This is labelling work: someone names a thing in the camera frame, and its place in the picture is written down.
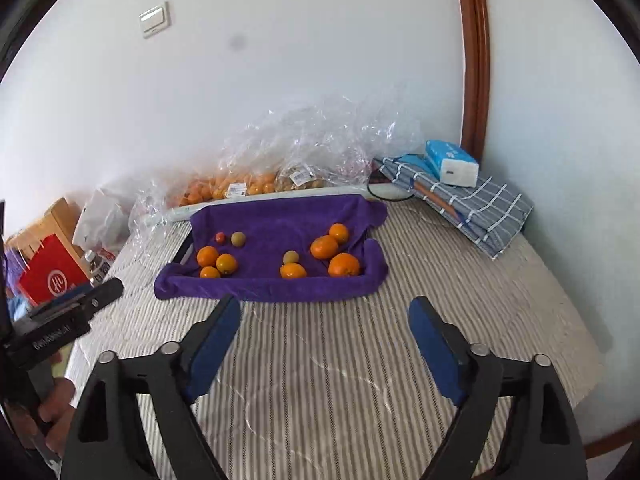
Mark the blue white tissue pack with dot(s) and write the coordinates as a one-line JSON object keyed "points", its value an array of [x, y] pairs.
{"points": [[452, 162]]}

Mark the crumpled clear plastic bag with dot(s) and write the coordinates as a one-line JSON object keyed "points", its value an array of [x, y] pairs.
{"points": [[147, 210], [330, 135]]}

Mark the white wall switch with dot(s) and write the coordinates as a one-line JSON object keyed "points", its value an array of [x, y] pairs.
{"points": [[154, 20]]}

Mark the red paper bag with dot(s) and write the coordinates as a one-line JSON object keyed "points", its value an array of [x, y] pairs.
{"points": [[50, 270]]}

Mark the clear bag of brown fruits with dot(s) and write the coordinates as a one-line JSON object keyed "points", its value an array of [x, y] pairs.
{"points": [[300, 177]]}

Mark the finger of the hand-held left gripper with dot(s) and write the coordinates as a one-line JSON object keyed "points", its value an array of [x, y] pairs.
{"points": [[105, 292]]}

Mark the person's left hand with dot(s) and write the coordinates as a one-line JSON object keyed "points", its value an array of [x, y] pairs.
{"points": [[57, 410]]}

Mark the folded grey plaid cloth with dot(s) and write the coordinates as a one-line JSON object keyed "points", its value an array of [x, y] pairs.
{"points": [[480, 210]]}

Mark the clear bag of oranges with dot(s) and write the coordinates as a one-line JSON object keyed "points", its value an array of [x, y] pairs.
{"points": [[220, 187]]}

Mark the white plastic bag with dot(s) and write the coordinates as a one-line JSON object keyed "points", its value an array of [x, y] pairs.
{"points": [[100, 220]]}

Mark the small green fruit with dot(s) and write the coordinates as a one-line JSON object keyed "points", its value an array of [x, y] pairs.
{"points": [[290, 258], [237, 239]]}

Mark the large orange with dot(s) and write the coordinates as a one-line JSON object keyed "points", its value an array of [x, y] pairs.
{"points": [[344, 265]]}

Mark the cardboard box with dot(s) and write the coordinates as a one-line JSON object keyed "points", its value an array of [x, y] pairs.
{"points": [[55, 217]]}

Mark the white-capped plastic bottle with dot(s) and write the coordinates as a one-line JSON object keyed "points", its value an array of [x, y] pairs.
{"points": [[96, 266]]}

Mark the purple towel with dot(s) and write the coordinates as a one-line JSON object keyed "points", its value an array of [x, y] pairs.
{"points": [[270, 225]]}

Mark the striped bed sheet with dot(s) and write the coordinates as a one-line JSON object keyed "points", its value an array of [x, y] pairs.
{"points": [[350, 350]]}

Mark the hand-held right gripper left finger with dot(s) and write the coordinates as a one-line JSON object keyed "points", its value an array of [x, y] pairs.
{"points": [[215, 350]]}

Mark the wooden door frame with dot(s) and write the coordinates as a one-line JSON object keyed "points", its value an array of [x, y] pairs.
{"points": [[475, 60]]}

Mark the small orange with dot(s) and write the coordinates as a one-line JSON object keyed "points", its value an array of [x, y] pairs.
{"points": [[338, 233]]}

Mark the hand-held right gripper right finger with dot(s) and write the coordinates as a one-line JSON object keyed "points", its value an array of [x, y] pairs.
{"points": [[435, 350]]}

